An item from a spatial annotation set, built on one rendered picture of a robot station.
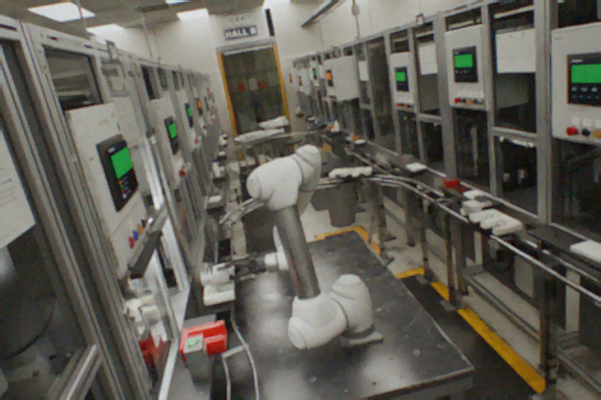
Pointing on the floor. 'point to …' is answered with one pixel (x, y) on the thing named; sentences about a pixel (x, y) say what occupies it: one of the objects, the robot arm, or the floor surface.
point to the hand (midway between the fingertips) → (224, 272)
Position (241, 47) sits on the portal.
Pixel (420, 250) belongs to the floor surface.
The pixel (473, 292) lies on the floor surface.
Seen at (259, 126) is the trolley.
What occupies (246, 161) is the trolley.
